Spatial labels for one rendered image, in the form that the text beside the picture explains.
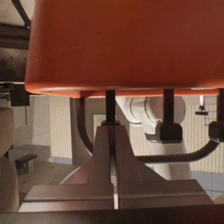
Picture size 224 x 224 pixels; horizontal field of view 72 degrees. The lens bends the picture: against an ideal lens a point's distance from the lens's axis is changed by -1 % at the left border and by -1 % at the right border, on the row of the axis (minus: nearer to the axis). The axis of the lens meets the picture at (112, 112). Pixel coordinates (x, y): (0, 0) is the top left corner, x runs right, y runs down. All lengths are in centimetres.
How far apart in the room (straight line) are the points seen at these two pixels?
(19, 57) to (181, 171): 112
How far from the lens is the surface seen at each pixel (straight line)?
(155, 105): 33
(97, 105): 331
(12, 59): 123
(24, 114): 444
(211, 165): 1479
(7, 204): 145
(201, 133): 1393
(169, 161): 22
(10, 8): 112
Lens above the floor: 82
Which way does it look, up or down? 4 degrees up
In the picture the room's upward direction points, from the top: 179 degrees clockwise
